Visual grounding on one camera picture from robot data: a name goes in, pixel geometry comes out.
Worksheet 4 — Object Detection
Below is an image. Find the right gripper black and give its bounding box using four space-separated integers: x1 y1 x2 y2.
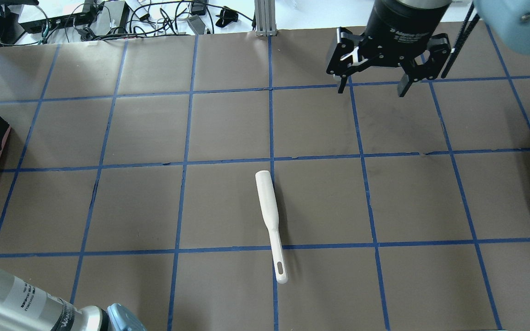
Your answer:
326 0 452 97

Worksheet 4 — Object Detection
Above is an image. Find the beige hand brush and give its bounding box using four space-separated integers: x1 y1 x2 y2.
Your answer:
255 170 288 284

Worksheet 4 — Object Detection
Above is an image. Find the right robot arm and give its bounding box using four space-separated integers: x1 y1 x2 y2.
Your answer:
326 0 530 97

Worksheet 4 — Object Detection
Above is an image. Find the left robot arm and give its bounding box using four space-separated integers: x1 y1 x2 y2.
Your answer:
0 269 146 331

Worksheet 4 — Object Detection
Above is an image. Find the black power adapter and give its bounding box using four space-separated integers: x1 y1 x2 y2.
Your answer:
186 15 210 35

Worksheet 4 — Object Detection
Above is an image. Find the power strip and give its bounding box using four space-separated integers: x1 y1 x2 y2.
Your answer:
17 7 98 34

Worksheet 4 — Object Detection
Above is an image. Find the aluminium frame post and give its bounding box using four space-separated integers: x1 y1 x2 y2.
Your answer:
253 0 277 36

